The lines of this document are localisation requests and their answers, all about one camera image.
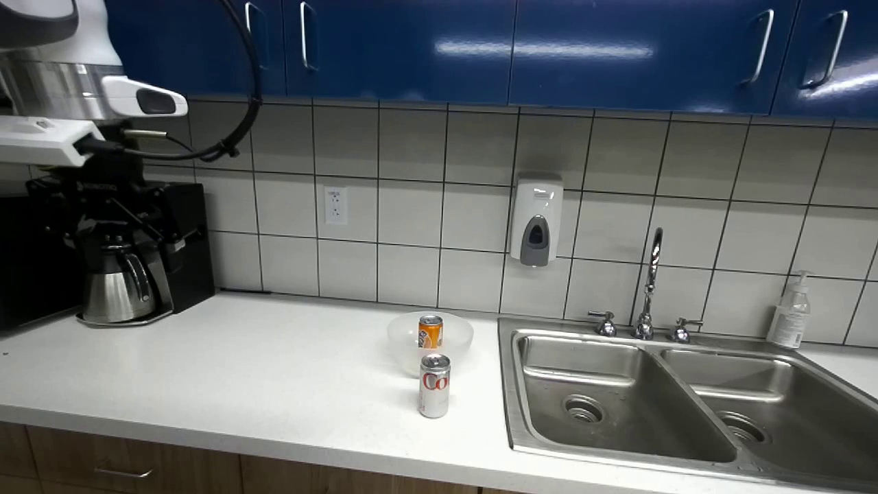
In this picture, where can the orange drink can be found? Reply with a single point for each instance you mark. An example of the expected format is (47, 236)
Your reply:
(432, 330)

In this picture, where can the clear plastic bowl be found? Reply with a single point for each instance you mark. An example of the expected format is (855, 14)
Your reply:
(456, 343)

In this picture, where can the chrome faucet knob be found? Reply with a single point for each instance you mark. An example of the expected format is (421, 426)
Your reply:
(604, 324)
(683, 330)

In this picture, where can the black coffee maker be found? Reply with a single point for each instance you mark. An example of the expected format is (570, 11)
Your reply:
(187, 242)

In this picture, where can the chrome sink faucet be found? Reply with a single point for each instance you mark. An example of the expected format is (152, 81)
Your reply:
(652, 276)

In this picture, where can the blue cabinet door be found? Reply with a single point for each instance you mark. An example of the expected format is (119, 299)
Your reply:
(861, 57)
(640, 57)
(183, 44)
(403, 44)

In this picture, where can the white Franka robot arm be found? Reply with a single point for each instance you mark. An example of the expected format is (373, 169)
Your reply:
(57, 73)

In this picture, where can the brown wooden drawer front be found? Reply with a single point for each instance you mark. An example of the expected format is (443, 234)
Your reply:
(16, 457)
(183, 467)
(347, 481)

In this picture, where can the stainless steel double sink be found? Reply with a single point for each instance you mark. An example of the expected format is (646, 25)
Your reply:
(632, 402)

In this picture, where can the silver drink can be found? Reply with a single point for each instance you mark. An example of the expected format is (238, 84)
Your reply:
(434, 387)

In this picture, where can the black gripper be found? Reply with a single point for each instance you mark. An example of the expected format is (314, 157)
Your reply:
(108, 175)

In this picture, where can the white wall outlet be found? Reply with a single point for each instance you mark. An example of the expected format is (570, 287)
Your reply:
(337, 206)

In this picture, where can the white wall soap dispenser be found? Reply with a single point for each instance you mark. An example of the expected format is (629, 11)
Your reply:
(537, 221)

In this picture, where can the stainless steel carafe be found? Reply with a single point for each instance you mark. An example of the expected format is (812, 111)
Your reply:
(113, 288)

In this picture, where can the clear soap bottle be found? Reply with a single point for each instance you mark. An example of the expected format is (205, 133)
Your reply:
(790, 319)

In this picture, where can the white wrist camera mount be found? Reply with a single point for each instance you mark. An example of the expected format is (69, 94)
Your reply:
(43, 140)

